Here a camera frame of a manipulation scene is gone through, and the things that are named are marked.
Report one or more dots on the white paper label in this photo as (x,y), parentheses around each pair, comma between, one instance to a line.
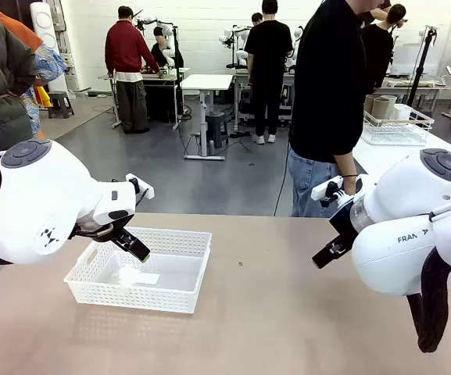
(147,279)

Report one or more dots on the white perforated plastic basket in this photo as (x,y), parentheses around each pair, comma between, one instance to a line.
(131,301)

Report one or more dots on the person in black sweater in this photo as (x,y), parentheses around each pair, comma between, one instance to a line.
(326,78)

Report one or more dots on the brown plastic cup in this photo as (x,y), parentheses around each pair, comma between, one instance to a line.
(369,103)

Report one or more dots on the person in black t-shirt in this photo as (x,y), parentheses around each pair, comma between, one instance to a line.
(268,51)

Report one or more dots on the white plastic cup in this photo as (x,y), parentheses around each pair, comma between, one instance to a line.
(401,111)

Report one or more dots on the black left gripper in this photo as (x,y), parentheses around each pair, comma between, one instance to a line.
(100,232)

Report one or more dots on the white tower air conditioner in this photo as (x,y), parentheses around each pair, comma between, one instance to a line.
(47,35)

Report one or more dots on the person's right forearm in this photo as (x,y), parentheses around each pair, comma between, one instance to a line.
(344,166)

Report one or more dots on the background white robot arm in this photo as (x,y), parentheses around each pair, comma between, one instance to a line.
(240,39)
(167,35)

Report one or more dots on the dark brown stool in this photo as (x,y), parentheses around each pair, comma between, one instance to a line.
(60,102)

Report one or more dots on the person with hair bun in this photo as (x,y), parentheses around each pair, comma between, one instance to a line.
(381,51)

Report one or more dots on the person in red sweater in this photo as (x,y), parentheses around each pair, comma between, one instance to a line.
(125,51)

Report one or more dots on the pale green plastic cup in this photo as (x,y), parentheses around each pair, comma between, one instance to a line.
(392,99)

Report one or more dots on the white side table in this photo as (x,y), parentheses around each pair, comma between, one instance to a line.
(444,142)

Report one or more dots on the person in green jacket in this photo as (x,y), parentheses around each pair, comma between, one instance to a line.
(2,78)

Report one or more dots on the person's right hand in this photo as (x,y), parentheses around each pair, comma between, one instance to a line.
(352,185)

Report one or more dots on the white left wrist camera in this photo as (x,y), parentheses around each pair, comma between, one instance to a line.
(143,186)

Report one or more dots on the black tripod stand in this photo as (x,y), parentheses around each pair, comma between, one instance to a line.
(422,58)

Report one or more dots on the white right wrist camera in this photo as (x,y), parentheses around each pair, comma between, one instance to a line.
(323,189)

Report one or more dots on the grey plastic stool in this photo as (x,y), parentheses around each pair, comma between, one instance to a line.
(216,127)

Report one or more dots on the background workbench table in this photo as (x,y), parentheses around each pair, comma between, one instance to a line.
(170,75)

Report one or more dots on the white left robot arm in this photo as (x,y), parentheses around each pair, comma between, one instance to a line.
(53,195)

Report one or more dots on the seated black-haired person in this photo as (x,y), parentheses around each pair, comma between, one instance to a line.
(162,51)

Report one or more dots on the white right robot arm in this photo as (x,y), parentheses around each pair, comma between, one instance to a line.
(397,258)

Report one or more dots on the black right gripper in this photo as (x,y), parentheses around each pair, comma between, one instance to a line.
(344,220)

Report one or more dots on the white height-adjustable desk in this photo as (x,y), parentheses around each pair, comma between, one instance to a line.
(207,81)

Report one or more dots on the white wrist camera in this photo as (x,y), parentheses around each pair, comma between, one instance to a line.
(323,189)
(143,186)

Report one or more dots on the person in orange and blue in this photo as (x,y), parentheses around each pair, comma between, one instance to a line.
(45,62)

